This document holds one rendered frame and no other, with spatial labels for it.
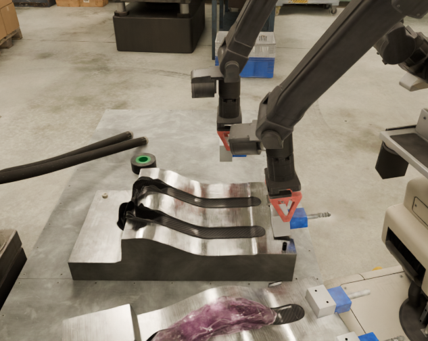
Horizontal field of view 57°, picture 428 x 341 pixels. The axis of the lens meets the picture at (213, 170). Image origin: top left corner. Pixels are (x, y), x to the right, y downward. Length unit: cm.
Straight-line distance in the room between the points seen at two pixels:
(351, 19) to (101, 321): 61
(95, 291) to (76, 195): 37
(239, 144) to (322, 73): 27
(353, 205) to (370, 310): 101
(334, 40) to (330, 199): 199
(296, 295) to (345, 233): 148
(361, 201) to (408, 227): 140
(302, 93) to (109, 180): 77
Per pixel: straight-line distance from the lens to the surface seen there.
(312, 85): 64
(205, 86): 100
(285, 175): 82
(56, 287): 98
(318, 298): 82
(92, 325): 76
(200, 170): 126
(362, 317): 160
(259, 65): 414
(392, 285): 174
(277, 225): 89
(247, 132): 80
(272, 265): 90
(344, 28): 57
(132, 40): 499
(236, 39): 94
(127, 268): 92
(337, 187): 264
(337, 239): 227
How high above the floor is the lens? 152
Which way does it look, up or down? 35 degrees down
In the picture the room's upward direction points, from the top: straight up
